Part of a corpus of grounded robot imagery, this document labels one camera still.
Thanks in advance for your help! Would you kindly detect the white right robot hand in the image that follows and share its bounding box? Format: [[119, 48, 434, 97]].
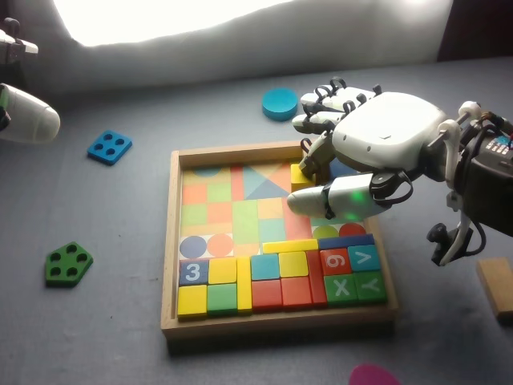
[[286, 78, 450, 221]]

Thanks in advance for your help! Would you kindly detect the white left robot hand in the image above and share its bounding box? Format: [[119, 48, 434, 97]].
[[0, 18, 61, 144]]

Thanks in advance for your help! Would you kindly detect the dark blue cube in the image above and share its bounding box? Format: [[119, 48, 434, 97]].
[[330, 159, 364, 178]]

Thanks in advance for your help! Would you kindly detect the blue square peg block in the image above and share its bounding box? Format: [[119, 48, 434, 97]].
[[86, 129, 133, 166]]

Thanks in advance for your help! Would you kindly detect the green pentagon peg block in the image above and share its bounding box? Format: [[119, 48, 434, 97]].
[[43, 240, 95, 288]]

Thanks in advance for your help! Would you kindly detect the plain wooden rectangular block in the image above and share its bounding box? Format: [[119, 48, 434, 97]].
[[475, 257, 513, 322]]

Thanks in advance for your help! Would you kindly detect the light blue round disc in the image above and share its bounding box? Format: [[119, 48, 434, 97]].
[[261, 87, 300, 121]]

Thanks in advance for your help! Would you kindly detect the grey table cloth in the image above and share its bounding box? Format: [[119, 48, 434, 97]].
[[0, 55, 513, 385]]

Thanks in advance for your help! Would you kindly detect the wooden puzzle tray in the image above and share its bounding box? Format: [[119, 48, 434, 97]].
[[160, 140, 400, 342]]

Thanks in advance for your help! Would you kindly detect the magenta round disc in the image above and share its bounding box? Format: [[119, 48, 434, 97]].
[[347, 363, 402, 385]]

